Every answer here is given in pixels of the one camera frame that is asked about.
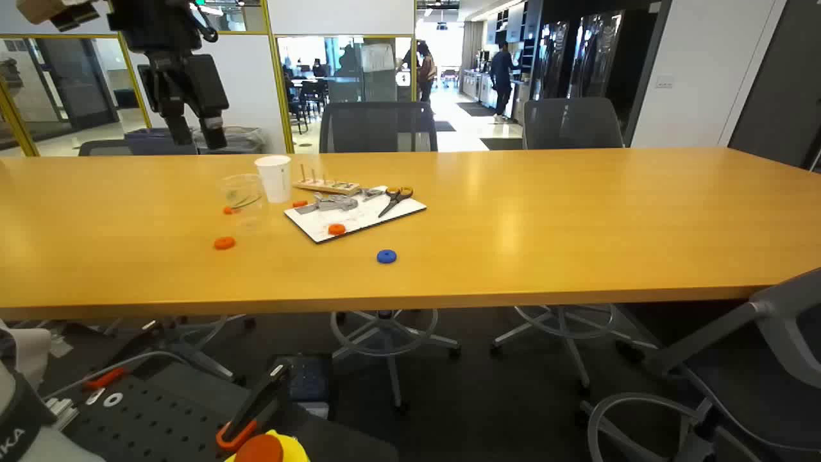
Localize blue disc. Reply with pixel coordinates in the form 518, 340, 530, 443
376, 249, 396, 264

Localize clear plastic cup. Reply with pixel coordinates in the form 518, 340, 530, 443
219, 176, 263, 223

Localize white paper cup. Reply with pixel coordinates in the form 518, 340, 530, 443
253, 155, 289, 203

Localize wooden peg rack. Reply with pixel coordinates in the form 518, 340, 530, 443
295, 167, 362, 196

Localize dark mesh office chair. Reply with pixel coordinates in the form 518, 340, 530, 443
318, 104, 462, 411

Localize grey mesh office chair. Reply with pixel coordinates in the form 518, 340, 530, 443
489, 99, 622, 391

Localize person in blue shirt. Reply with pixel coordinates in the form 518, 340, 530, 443
486, 41, 512, 122

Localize black orange clamp tool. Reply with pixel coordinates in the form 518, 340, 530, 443
214, 362, 289, 455

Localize yellow red emergency stop button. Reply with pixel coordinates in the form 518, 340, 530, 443
226, 431, 310, 462

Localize grey chair front right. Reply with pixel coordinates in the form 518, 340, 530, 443
585, 269, 821, 462

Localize orange handled scissors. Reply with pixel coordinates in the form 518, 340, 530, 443
376, 189, 412, 219

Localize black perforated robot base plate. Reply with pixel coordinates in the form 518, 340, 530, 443
63, 362, 248, 462

